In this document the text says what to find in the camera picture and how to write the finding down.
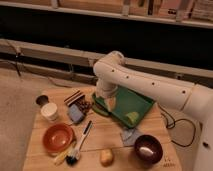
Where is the blue-grey sponge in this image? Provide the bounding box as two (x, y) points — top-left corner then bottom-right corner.
(68, 104), (84, 124)

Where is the yellow potato toy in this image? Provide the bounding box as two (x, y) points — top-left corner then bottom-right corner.
(100, 149), (114, 167)

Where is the small dark cup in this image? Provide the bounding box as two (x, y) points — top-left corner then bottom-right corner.
(36, 95), (49, 106)

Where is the green plastic tray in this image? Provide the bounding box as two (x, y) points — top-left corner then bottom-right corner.
(92, 86), (155, 128)

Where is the yellow-green item in tray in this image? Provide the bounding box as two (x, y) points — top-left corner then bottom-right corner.
(125, 112), (139, 124)

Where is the grey crumpled cloth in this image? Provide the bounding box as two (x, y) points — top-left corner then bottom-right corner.
(121, 129), (141, 147)

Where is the brown chocolate bar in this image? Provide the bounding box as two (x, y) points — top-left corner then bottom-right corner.
(64, 90), (84, 106)

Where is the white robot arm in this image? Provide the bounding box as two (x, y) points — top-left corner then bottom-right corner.
(93, 51), (213, 171)

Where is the dark brown bowl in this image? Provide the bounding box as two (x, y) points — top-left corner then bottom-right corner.
(134, 134), (163, 165)

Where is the black cable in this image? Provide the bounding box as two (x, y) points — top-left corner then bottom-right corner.
(161, 106), (198, 148)

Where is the orange bowl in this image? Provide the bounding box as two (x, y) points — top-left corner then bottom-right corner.
(42, 123), (75, 153)

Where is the white paper cup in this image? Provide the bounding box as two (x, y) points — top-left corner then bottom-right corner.
(41, 103), (58, 121)

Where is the dark grape bunch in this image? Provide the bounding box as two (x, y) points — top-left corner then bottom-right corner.
(77, 101), (91, 115)

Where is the wooden board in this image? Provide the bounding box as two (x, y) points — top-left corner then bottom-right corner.
(22, 85), (183, 171)

